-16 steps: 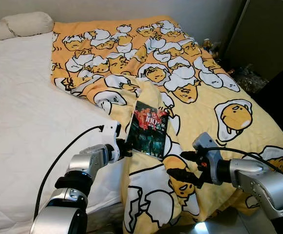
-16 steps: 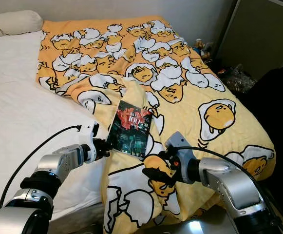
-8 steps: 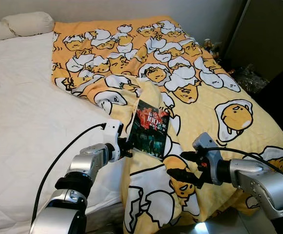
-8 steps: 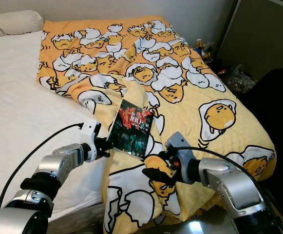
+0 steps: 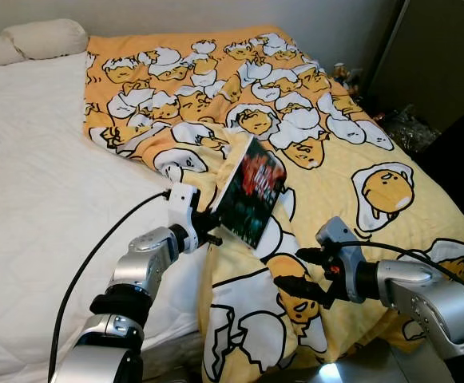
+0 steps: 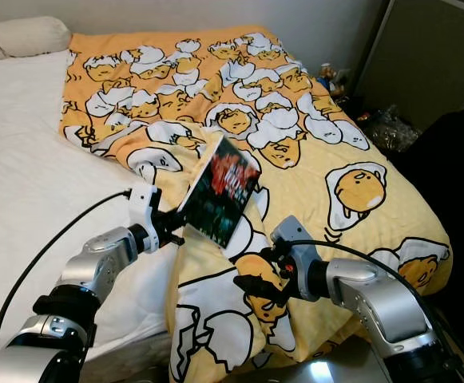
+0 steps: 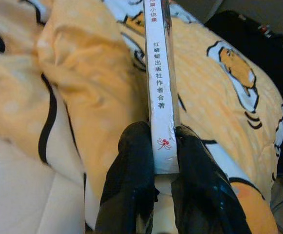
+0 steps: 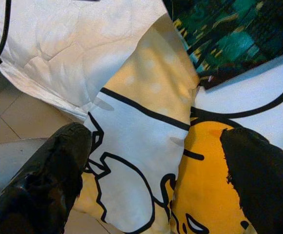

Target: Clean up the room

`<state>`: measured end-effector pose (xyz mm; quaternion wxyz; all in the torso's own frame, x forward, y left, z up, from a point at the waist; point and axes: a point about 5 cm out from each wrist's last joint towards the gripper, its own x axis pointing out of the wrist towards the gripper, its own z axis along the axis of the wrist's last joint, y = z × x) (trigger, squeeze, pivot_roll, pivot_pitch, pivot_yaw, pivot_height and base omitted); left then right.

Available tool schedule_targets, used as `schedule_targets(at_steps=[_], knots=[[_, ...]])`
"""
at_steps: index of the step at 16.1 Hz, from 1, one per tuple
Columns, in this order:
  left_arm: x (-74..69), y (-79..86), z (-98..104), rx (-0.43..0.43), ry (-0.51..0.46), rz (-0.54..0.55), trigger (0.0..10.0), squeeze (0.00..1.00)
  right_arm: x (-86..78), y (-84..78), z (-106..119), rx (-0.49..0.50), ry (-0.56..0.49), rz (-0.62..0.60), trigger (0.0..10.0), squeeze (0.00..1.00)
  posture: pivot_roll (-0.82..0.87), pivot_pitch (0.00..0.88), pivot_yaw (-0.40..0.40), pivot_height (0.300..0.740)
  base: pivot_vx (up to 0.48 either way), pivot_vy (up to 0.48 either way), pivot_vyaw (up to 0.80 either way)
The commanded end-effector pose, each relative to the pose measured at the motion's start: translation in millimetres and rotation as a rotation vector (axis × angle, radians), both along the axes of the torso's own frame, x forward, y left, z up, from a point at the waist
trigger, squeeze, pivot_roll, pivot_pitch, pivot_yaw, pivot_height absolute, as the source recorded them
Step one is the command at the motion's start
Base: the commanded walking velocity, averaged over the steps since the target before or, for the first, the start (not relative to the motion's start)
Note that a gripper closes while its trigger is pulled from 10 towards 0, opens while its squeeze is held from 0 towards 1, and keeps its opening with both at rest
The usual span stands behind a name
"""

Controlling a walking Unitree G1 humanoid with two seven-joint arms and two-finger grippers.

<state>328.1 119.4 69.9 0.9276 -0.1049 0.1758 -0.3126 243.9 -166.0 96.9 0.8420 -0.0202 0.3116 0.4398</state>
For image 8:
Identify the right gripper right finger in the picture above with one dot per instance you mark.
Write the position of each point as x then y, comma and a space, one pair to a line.
265, 182

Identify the yellow cartoon egg blanket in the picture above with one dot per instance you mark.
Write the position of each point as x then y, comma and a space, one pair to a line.
136, 136

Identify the dark green cover book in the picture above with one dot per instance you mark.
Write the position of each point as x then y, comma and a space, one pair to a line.
229, 36

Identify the white quilted mattress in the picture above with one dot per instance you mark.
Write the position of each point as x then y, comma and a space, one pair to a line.
58, 48

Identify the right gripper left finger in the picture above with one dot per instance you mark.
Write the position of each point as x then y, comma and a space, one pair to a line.
46, 175

